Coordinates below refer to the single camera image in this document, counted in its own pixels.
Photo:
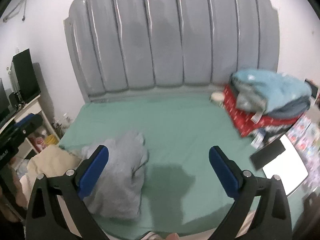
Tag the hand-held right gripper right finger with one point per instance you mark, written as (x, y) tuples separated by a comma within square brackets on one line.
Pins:
[(225, 172)]

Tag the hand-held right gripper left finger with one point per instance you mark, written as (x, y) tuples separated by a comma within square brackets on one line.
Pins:
[(93, 170)]

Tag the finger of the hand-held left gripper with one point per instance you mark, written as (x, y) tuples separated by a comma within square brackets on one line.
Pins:
[(33, 126), (23, 121)]

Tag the grey printed hoodie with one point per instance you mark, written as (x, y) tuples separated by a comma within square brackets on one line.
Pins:
[(125, 175)]

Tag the white desk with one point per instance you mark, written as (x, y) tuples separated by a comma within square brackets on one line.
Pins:
[(32, 107)]

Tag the small black speaker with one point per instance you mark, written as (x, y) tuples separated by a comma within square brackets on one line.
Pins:
[(14, 100)]

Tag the black computer monitor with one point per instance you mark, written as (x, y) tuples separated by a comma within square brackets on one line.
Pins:
[(3, 102)]

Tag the beige cloth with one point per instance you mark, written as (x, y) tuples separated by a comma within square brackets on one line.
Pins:
[(50, 160)]

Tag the tall black speaker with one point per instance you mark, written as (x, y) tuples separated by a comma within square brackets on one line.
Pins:
[(23, 77)]

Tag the black smartphone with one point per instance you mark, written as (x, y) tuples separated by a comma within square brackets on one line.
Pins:
[(267, 155)]

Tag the white and navy garment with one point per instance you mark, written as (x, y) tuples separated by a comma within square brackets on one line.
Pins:
[(257, 138)]

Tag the red patterned blanket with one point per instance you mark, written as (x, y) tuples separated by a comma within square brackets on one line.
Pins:
[(240, 120)]

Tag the white lit tablet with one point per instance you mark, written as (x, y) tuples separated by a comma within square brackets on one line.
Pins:
[(285, 170)]

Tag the green bed sheet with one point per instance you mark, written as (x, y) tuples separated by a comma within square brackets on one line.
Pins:
[(175, 130)]

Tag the white oval case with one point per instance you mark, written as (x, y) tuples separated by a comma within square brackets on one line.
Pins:
[(217, 97)]

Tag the floral printed cloth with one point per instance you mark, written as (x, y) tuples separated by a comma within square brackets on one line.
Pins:
[(305, 135)]

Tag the grey blue folded blanket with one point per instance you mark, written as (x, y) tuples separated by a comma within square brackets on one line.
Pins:
[(292, 110)]

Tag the light blue fleece blanket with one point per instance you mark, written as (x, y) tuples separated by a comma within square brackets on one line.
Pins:
[(270, 85)]

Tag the dark rectangular object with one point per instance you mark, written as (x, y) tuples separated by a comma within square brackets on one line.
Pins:
[(312, 88)]

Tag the grey padded headboard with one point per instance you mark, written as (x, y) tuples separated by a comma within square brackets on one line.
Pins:
[(170, 30)]

